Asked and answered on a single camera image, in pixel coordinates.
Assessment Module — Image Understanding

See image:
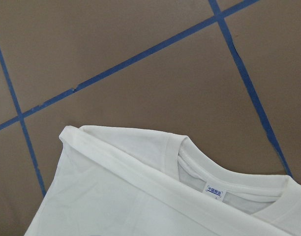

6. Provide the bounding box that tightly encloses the white long-sleeve printed shirt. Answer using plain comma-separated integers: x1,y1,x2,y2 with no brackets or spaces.
26,125,301,236

